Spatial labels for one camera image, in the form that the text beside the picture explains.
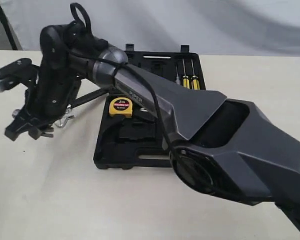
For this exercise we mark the clear test pen screwdriver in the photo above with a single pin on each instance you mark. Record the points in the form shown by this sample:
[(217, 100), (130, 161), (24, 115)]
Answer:
[(177, 78)]

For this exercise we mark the black metal stand pole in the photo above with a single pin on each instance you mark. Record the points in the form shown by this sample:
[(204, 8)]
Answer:
[(8, 32)]

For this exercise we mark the yellow black screwdriver left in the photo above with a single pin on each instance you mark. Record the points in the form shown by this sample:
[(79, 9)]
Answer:
[(185, 78)]

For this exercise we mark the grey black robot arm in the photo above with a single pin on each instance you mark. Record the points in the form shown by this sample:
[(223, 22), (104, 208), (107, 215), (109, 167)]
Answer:
[(218, 146)]

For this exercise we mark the yellow black screwdriver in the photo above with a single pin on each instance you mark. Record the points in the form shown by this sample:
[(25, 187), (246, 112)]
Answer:
[(195, 84), (185, 78)]

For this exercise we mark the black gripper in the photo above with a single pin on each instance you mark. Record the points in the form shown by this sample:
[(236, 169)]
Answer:
[(45, 102)]

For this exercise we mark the yellow black screwdriver right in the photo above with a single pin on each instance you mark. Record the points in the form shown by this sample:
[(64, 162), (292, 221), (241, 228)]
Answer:
[(195, 84)]

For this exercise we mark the black plastic tool case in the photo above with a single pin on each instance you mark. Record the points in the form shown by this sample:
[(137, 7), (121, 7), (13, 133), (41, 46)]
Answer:
[(125, 143)]

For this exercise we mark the yellow tape measure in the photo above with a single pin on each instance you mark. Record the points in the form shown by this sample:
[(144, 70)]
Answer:
[(121, 106)]

